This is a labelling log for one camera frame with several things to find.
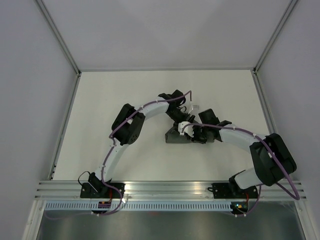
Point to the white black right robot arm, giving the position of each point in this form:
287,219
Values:
244,139

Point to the aluminium frame post left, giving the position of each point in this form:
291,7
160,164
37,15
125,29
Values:
57,35

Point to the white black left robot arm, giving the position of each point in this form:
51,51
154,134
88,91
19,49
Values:
125,130

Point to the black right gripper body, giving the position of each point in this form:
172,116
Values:
200,134

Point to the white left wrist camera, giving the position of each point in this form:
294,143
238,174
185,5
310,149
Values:
194,107

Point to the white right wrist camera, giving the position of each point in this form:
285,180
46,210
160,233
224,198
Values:
186,128

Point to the aluminium front rail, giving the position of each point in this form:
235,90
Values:
157,191

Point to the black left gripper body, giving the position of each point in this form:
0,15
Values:
177,116

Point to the aluminium rail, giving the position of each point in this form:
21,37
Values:
65,120
157,191
271,125

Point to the aluminium frame post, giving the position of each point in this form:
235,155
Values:
275,34
57,35

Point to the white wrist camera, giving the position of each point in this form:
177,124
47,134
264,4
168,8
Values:
186,128
194,107

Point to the aluminium right side rail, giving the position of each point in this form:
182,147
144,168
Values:
271,125

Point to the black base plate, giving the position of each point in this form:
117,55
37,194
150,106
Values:
225,190
88,192

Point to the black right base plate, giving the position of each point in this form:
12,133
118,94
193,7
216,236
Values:
225,190

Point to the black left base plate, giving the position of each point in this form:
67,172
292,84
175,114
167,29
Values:
88,192

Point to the white slotted cable duct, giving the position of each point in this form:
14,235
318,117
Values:
220,206

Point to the grey cloth napkin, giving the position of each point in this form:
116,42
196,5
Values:
175,137

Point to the aluminium frame post right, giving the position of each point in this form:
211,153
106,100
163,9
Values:
275,34

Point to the aluminium left side rail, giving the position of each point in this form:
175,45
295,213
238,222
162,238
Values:
65,120

